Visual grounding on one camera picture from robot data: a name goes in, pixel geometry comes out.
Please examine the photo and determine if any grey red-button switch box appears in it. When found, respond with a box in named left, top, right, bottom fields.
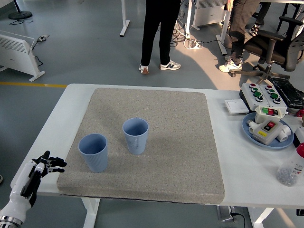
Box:
left=252, top=118, right=284, bottom=145

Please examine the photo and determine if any white desk leg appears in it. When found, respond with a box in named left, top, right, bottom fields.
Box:
left=184, top=0, right=193, bottom=40
left=119, top=0, right=131, bottom=37
left=215, top=4, right=232, bottom=56

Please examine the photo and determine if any white table leg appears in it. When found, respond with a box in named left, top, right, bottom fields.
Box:
left=80, top=197, right=101, bottom=228
left=248, top=207, right=275, bottom=228

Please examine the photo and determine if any black round stand base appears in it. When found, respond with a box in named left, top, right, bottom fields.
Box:
left=8, top=0, right=33, bottom=20

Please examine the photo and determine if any white wall switch plate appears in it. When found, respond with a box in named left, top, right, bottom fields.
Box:
left=224, top=99, right=250, bottom=115

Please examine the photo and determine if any blue plate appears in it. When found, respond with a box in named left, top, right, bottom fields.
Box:
left=242, top=112, right=295, bottom=150

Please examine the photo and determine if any black wrapped keyboard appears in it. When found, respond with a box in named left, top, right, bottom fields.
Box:
left=270, top=76, right=304, bottom=110

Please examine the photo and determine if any black power cable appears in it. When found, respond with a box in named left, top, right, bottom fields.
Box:
left=231, top=212, right=246, bottom=228

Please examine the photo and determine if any blue ribbed cup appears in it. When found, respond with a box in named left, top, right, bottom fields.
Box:
left=122, top=118, right=150, bottom=155
left=78, top=133, right=109, bottom=173

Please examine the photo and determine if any person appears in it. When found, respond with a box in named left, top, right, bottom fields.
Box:
left=218, top=0, right=262, bottom=73
left=138, top=0, right=181, bottom=75

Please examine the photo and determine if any white button control box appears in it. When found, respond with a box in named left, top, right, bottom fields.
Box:
left=239, top=83, right=270, bottom=112
left=258, top=84, right=288, bottom=112

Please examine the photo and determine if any white panel heater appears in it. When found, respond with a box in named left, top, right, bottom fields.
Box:
left=191, top=0, right=228, bottom=30
left=0, top=30, right=46, bottom=82

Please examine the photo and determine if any white pipe fitting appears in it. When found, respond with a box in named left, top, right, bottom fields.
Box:
left=247, top=120, right=258, bottom=135
left=276, top=123, right=293, bottom=143

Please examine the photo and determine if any white green-red switch box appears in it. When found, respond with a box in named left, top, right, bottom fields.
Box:
left=254, top=105, right=287, bottom=124

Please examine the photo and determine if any clear bottle red cap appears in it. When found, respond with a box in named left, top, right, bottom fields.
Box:
left=275, top=142, right=304, bottom=187

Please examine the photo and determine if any grey-brown mat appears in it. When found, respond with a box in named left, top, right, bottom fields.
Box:
left=57, top=87, right=226, bottom=205

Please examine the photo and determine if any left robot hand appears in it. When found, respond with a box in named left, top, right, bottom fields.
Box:
left=0, top=150, right=67, bottom=225

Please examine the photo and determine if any black office chair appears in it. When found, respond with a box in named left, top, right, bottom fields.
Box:
left=229, top=15, right=304, bottom=85

